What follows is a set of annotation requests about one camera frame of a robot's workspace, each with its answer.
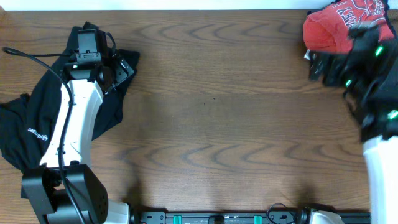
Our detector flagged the black t-shirt white logo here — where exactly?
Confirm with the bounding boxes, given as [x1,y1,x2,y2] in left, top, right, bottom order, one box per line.
[1,23,140,173]

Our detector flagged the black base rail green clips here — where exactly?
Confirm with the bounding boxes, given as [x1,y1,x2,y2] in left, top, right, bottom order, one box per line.
[130,203,371,224]

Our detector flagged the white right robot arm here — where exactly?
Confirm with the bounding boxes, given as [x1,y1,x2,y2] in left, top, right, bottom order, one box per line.
[308,23,397,223]

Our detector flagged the red printed t-shirt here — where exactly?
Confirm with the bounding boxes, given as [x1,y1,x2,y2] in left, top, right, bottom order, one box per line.
[303,0,396,54]

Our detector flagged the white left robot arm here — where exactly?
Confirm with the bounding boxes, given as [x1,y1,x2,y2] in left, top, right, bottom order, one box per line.
[22,51,134,223]

